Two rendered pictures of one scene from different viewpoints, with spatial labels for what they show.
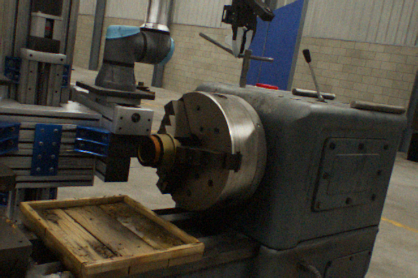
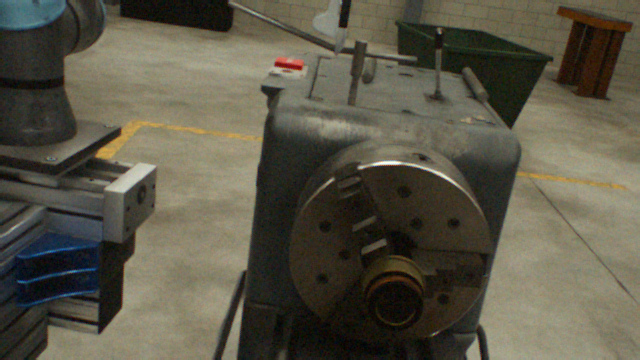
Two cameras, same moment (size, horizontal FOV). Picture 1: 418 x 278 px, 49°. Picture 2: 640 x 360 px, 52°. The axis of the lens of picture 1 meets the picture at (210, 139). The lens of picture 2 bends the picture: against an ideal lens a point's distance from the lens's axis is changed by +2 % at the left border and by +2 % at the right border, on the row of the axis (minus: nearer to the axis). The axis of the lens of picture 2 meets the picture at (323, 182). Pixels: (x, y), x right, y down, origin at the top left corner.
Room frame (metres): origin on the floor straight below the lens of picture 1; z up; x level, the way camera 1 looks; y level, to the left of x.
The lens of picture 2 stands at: (0.67, 0.79, 1.53)
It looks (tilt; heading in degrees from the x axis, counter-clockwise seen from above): 21 degrees down; 312
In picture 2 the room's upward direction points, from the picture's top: 9 degrees clockwise
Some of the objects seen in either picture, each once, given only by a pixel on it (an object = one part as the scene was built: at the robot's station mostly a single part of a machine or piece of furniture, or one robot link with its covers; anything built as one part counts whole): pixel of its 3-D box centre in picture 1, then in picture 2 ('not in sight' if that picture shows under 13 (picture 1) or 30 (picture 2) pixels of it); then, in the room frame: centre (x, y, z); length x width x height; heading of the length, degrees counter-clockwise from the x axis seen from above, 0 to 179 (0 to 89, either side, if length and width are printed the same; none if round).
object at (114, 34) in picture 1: (123, 42); (25, 26); (1.71, 0.37, 1.33); 0.13 x 0.12 x 0.14; 132
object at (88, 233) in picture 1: (108, 230); not in sight; (1.04, 0.20, 0.89); 0.36 x 0.30 x 0.04; 43
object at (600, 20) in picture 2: not in sight; (582, 50); (4.47, -8.44, 0.50); 1.61 x 0.44 x 1.00; 135
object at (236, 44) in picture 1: (232, 41); (329, 26); (1.43, -0.01, 1.39); 0.06 x 0.03 x 0.09; 42
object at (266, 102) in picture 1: (291, 154); (368, 170); (1.50, -0.28, 1.06); 0.59 x 0.48 x 0.39; 133
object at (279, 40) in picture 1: (259, 77); not in sight; (8.02, -0.66, 1.18); 4.12 x 0.80 x 2.35; 7
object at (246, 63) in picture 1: (245, 68); (356, 73); (1.40, -0.07, 1.31); 0.02 x 0.02 x 0.12; 44
